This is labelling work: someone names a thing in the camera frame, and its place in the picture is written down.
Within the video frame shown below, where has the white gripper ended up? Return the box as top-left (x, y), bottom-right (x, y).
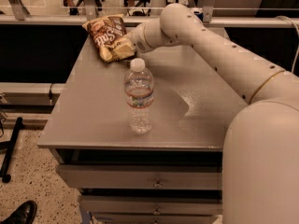
top-left (111, 24), bottom-right (148, 62)

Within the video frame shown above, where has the brown sea salt chip bag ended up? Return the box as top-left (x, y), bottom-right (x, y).
top-left (82, 14), bottom-right (127, 63)

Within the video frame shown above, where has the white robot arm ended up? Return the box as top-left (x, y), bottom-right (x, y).
top-left (127, 4), bottom-right (299, 224)

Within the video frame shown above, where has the clear plastic water bottle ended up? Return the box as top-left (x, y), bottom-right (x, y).
top-left (123, 58), bottom-right (154, 134)

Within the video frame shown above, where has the right black office chair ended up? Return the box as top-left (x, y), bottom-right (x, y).
top-left (123, 0), bottom-right (150, 16)

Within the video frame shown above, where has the blue Pepsi can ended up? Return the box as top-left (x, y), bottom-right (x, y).
top-left (191, 7), bottom-right (204, 21)

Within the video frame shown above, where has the grey drawer cabinet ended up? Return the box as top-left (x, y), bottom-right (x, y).
top-left (38, 41), bottom-right (246, 224)

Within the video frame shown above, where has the metal railing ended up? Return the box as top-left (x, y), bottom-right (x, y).
top-left (1, 0), bottom-right (299, 28)

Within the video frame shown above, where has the top grey drawer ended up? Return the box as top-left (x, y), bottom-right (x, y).
top-left (57, 165), bottom-right (221, 190)

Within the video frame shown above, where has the grey drawer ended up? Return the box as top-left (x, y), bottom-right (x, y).
top-left (93, 213), bottom-right (222, 224)
top-left (78, 196), bottom-right (222, 216)
top-left (57, 165), bottom-right (221, 190)

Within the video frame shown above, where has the black stand leg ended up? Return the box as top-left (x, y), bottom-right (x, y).
top-left (0, 117), bottom-right (24, 183)

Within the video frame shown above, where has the middle grey drawer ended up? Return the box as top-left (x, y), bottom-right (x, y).
top-left (78, 196), bottom-right (222, 216)

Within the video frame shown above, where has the bottom grey drawer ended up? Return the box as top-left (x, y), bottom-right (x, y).
top-left (93, 213), bottom-right (222, 224)

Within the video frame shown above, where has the black leather shoe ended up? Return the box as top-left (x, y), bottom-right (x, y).
top-left (0, 200), bottom-right (37, 224)

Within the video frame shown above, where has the white cable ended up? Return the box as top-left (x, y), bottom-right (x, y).
top-left (275, 15), bottom-right (299, 75)

